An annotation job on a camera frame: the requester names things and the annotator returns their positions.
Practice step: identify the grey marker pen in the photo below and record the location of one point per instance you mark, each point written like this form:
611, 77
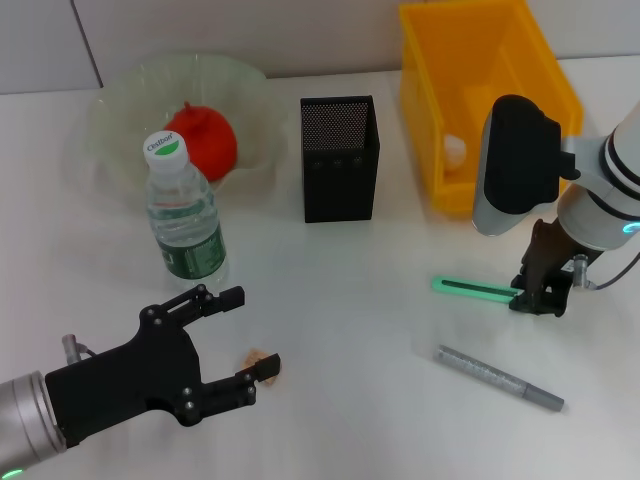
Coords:
490, 375

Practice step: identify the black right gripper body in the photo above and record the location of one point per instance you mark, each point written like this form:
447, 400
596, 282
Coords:
550, 250

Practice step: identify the yellow plastic bin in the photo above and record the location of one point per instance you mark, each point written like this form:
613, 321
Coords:
440, 75

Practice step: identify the small tan eraser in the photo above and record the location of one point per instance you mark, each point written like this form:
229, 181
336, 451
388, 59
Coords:
251, 357

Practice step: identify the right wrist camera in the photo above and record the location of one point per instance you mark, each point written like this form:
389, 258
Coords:
515, 160

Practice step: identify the mint green utility knife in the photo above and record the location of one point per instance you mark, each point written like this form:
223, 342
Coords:
436, 285

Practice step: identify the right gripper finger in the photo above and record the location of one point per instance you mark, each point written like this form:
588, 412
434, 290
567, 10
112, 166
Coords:
556, 300
527, 297

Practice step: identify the black mesh pen holder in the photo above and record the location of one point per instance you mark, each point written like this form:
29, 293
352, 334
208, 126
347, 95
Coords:
340, 190

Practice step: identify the green glass fruit plate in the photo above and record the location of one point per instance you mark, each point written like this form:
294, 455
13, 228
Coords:
125, 100

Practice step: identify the red-orange toy orange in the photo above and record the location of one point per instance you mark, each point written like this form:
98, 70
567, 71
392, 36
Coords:
215, 140

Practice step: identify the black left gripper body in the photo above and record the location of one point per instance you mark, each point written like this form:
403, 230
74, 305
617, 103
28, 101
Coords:
130, 385

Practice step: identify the white paper ball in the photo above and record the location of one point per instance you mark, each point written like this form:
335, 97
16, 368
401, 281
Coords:
454, 150

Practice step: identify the clear green-label water bottle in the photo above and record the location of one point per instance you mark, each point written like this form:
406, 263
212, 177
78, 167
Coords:
185, 225

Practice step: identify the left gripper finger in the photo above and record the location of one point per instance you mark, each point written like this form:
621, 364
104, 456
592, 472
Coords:
230, 298
267, 366

